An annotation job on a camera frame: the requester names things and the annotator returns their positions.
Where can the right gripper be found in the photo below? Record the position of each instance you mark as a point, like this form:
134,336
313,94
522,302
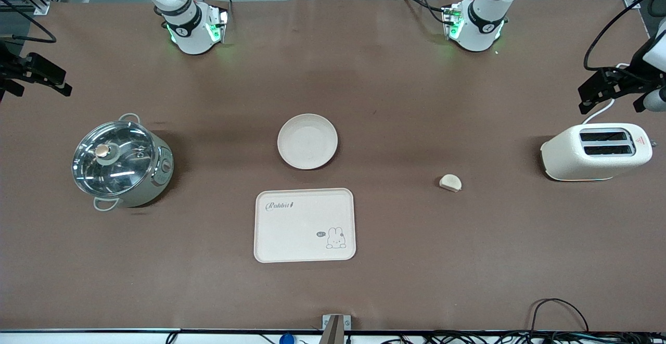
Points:
11,68

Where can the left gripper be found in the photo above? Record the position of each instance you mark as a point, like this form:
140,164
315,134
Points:
623,80

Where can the small pale steamed bun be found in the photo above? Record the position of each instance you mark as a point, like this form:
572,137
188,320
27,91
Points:
450,182

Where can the round beige plate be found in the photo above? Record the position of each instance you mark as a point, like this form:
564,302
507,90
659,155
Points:
307,141

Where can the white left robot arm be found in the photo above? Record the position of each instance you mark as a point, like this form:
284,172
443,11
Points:
478,32

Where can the cream two-slot toaster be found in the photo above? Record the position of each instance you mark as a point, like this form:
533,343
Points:
572,162

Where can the glass pot lid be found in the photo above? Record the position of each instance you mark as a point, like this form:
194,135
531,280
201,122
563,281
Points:
125,169

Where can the grey electric cooking pot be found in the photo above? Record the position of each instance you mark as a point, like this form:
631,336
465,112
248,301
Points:
156,182

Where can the brown table mat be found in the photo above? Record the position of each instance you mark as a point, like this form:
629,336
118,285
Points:
416,99

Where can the beige rabbit print tray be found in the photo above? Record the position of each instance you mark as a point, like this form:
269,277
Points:
302,229

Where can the small blue round object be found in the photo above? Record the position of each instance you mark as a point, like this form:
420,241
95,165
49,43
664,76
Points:
287,339

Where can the grey metal camera bracket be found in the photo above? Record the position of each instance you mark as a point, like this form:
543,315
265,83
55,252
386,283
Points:
336,328

